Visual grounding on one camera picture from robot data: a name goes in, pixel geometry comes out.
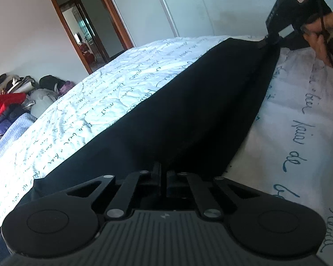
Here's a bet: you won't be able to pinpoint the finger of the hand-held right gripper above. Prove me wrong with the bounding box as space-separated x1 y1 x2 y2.
262 32 281 51

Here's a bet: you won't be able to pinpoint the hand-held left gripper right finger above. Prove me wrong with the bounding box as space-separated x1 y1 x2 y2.
166 170 265 218

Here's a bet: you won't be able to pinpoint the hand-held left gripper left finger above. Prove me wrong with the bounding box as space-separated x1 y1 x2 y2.
64 162 163 218

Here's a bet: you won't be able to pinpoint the black pants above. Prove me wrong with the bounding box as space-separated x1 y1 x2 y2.
15 37 314 217

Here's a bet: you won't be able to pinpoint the person's right hand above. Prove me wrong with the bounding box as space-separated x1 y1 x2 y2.
301 12 333 67

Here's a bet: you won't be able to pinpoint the white sliding wardrobe door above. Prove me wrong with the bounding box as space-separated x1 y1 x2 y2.
101 0 297 47

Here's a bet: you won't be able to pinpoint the white printed bed sheet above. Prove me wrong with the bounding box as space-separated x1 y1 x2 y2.
0 35 333 255

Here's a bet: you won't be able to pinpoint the purple bag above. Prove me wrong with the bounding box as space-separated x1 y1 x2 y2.
58 80 77 96

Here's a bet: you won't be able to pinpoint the grey bag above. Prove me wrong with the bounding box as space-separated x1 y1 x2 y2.
22 89 58 118

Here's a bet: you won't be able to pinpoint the black bag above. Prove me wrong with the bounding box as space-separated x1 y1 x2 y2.
39 75 66 92

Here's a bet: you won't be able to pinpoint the blue quilted blanket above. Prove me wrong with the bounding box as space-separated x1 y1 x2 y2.
0 113 38 167

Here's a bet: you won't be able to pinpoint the navy jacket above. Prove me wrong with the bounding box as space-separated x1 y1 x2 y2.
0 104 26 134

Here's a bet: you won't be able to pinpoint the white bag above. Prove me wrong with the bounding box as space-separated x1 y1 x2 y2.
6 75 36 94

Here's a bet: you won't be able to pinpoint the red jacket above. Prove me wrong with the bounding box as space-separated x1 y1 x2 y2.
0 93 27 128

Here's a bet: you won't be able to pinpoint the black cable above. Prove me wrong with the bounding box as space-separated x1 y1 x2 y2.
316 0 333 97

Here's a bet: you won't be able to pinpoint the wooden door frame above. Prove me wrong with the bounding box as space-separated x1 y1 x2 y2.
44 0 135 75

